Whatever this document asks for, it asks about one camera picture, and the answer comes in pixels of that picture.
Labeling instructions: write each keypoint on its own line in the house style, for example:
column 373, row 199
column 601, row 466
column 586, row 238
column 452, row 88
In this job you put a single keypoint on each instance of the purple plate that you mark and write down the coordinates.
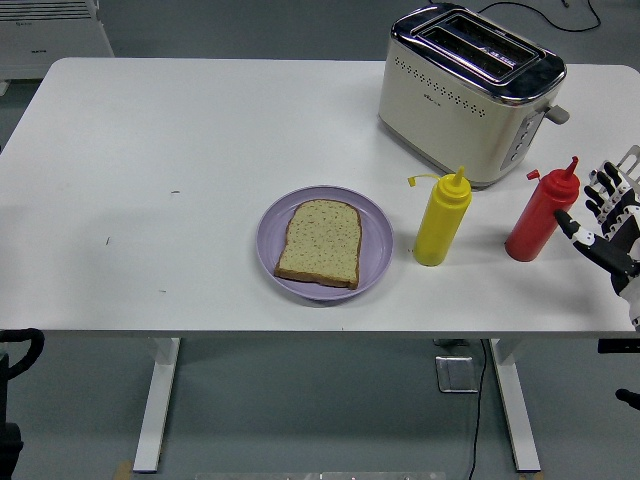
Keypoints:
column 270, row 240

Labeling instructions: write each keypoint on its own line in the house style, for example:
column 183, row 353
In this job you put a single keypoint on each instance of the white appliance with vents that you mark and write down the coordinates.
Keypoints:
column 50, row 35

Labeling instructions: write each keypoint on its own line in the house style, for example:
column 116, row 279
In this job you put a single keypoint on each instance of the metal floor socket plate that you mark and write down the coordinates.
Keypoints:
column 456, row 374

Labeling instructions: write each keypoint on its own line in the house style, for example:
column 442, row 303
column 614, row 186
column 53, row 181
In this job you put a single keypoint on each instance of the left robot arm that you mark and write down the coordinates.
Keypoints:
column 9, row 445

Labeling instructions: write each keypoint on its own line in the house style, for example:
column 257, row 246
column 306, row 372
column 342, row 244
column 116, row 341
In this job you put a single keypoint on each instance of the silver metal rack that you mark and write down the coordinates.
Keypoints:
column 631, row 160

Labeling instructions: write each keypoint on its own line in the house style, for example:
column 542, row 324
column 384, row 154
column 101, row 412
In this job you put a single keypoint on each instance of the slice of bread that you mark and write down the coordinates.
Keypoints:
column 322, row 240

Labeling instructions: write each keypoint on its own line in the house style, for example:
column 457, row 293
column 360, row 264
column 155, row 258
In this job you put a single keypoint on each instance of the white table leg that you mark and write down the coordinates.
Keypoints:
column 515, row 400
column 157, row 400

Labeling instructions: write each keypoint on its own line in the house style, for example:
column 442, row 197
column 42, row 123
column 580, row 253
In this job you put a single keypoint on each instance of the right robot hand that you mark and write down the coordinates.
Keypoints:
column 610, row 250

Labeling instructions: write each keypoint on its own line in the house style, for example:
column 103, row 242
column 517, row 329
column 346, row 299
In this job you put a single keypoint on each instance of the cream and chrome toaster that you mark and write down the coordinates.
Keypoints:
column 450, row 100

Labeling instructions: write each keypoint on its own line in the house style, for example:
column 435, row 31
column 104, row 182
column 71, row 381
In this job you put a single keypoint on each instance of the red squeeze bottle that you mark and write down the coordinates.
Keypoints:
column 535, row 220

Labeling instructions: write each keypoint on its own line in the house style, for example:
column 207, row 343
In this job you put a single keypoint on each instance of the yellow squeeze bottle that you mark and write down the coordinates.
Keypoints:
column 440, row 220

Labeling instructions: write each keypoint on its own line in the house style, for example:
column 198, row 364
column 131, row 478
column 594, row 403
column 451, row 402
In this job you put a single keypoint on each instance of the black table control panel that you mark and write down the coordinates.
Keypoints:
column 620, row 346

